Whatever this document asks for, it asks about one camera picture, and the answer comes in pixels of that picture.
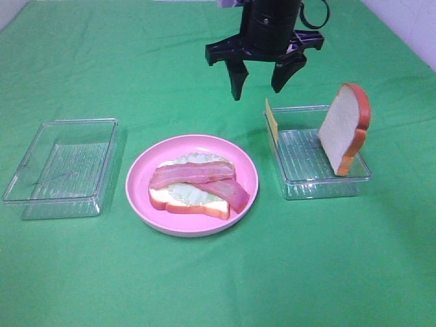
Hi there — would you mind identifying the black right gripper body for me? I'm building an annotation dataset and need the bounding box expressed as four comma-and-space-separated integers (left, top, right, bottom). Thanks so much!
205, 6, 324, 65

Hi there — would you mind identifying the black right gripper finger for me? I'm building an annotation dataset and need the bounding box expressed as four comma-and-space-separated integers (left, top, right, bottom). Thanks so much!
271, 54, 307, 93
225, 60, 248, 101

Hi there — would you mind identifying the yellow toy cheese slice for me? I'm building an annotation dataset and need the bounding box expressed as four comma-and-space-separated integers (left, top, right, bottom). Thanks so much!
265, 98, 279, 144

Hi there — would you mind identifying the toy bacon strip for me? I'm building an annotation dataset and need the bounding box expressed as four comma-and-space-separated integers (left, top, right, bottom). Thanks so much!
193, 179, 250, 213
149, 161, 236, 189

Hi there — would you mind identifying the toy lettuce leaf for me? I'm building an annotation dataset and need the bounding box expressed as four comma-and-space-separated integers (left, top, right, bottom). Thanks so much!
166, 153, 228, 206

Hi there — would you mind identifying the toy bread slice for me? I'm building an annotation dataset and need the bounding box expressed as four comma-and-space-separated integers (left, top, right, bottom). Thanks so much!
149, 160, 230, 220
318, 83, 371, 176

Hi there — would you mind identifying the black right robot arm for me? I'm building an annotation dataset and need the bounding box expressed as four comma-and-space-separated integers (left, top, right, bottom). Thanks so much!
205, 0, 330, 101

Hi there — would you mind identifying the right clear plastic tray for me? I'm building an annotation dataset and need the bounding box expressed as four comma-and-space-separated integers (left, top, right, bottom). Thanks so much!
264, 105, 371, 200

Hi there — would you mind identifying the clear plastic tray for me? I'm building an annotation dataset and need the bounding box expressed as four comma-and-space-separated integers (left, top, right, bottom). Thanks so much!
2, 118, 119, 220
264, 105, 371, 200

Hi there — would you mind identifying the pink round plate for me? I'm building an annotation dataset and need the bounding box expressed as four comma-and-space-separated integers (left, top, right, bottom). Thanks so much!
125, 134, 259, 237

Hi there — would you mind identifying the left clear plastic tray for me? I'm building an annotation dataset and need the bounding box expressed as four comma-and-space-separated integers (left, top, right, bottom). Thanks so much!
2, 118, 119, 220

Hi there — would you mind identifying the green tablecloth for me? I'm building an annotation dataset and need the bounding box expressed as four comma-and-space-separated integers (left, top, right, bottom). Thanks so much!
1, 1, 435, 326

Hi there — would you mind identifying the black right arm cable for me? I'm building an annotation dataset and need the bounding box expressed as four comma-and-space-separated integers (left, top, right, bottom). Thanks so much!
298, 0, 331, 30

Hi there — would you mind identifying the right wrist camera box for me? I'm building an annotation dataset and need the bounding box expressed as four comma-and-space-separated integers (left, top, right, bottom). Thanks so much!
216, 0, 246, 8

